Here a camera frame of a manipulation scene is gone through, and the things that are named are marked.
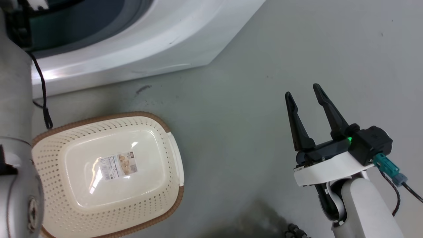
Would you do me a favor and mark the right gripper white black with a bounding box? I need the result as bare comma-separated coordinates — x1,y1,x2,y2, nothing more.
285,83,375,187

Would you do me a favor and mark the white washing machine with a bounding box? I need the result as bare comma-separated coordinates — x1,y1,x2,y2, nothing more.
0,0,267,99

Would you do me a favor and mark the cream perforated laundry basket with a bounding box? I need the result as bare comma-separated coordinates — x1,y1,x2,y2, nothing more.
32,111,184,238

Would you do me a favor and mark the paper label sticker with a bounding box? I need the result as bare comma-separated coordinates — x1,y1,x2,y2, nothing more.
98,151,138,181

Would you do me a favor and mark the black cable with teal connector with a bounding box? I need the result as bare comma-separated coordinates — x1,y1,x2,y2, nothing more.
373,153,423,217

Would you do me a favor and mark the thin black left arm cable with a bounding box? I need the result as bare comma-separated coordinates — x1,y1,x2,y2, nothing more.
26,50,53,130

